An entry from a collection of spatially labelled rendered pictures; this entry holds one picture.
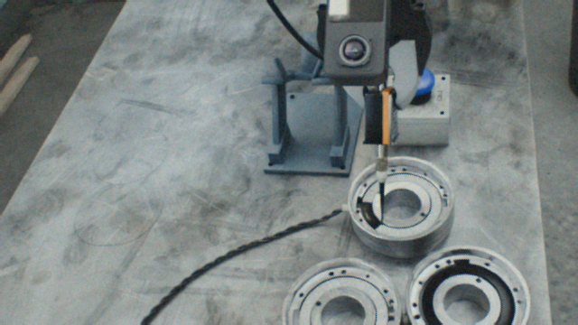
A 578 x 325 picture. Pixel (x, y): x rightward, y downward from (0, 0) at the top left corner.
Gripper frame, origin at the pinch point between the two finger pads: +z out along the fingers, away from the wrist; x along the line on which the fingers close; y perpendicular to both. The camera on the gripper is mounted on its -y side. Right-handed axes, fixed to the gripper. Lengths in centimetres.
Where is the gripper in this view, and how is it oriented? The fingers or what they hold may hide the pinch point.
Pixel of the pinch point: (381, 104)
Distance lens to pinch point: 62.1
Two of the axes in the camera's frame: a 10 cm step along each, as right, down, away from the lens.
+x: -9.7, -0.4, 2.3
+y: 1.8, -7.3, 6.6
